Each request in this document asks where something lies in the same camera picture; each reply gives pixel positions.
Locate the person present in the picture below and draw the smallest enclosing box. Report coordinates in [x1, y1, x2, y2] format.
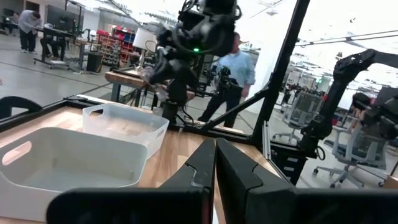
[197, 32, 256, 129]
[17, 9, 42, 54]
[39, 23, 67, 60]

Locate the black handheld device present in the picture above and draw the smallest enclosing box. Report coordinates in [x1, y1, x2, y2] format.
[213, 65, 243, 93]

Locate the black trash bin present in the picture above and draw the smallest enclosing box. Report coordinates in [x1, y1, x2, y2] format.
[86, 51, 104, 74]

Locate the black background monitor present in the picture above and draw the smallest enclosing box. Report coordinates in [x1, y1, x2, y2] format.
[46, 4, 78, 32]

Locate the brown cardboard box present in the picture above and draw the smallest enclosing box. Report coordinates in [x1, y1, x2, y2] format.
[382, 175, 398, 190]

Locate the clear plastic bin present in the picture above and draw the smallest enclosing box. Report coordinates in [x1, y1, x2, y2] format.
[81, 101, 170, 160]

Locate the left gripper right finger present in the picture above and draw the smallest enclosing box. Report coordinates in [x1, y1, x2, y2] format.
[216, 138, 398, 224]

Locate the black rolling desk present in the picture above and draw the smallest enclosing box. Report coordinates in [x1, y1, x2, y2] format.
[33, 27, 77, 70]

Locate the black aluminium frame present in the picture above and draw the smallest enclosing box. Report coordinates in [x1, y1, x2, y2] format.
[0, 0, 312, 147]

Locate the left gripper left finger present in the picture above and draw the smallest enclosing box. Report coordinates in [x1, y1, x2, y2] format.
[46, 138, 217, 224]

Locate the red parts shelf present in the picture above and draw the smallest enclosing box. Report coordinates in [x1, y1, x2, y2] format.
[96, 26, 141, 68]

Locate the black control box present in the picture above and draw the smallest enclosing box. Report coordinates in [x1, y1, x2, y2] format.
[270, 141, 308, 186]

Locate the grey office chair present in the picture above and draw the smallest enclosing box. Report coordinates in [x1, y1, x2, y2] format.
[313, 123, 389, 189]
[272, 91, 325, 144]

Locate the white table lamp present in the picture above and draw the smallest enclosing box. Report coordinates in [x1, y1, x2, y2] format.
[132, 27, 158, 72]

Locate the wooden workbench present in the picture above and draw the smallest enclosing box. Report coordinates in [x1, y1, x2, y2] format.
[104, 70, 196, 108]

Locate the grey plastic bin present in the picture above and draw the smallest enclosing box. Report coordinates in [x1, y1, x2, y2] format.
[0, 126, 149, 223]

